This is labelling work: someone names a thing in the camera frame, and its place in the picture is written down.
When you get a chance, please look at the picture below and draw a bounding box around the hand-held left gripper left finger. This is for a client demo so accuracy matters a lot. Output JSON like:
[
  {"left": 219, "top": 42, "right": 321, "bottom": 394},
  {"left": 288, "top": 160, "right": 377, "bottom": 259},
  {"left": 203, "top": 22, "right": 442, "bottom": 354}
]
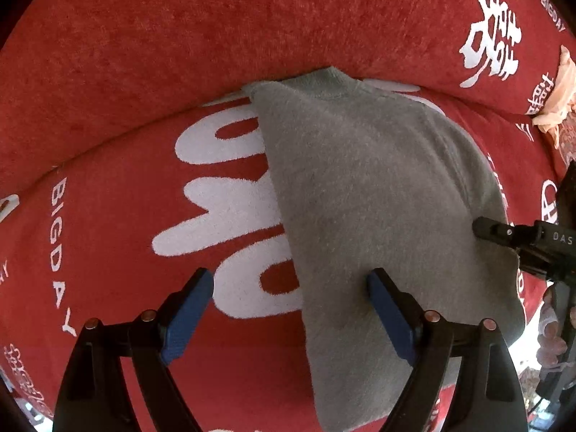
[{"left": 53, "top": 267, "right": 215, "bottom": 432}]

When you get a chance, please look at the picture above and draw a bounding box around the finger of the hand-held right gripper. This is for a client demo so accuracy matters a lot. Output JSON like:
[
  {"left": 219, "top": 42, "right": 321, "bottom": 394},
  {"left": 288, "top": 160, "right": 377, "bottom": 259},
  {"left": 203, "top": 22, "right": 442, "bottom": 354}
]
[{"left": 472, "top": 216, "right": 541, "bottom": 253}]

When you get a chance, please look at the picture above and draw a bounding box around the red printed blanket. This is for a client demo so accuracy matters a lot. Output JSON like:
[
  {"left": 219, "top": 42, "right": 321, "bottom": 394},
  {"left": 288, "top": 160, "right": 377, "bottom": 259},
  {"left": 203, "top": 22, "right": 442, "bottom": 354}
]
[{"left": 0, "top": 0, "right": 576, "bottom": 432}]

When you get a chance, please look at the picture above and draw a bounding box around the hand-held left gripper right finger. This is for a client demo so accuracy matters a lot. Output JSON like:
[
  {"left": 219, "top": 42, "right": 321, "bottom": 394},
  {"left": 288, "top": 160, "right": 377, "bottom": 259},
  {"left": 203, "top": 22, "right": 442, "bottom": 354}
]
[{"left": 366, "top": 268, "right": 527, "bottom": 432}]

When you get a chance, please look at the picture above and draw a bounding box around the person's right hand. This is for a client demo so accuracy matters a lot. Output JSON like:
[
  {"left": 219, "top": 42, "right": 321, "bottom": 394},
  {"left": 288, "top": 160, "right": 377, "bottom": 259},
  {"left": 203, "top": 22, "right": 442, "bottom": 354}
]
[{"left": 537, "top": 285, "right": 576, "bottom": 366}]

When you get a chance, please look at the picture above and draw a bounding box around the peach cloth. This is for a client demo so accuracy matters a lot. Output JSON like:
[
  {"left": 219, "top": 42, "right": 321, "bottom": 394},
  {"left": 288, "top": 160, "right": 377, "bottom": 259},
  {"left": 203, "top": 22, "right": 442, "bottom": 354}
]
[{"left": 532, "top": 45, "right": 576, "bottom": 163}]

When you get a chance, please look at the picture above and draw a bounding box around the grey small garment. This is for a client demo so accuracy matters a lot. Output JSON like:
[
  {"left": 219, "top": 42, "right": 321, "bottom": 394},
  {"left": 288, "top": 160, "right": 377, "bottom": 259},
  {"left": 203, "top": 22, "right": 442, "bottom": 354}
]
[{"left": 243, "top": 67, "right": 527, "bottom": 432}]

